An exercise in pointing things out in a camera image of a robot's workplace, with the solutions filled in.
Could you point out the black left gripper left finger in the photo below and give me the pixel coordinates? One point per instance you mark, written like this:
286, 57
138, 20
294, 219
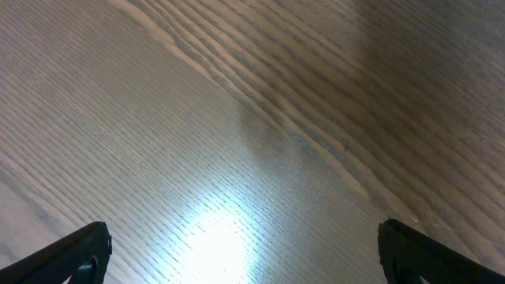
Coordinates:
80, 257

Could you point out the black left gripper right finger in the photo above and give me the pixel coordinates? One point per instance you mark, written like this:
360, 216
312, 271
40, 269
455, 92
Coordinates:
408, 256

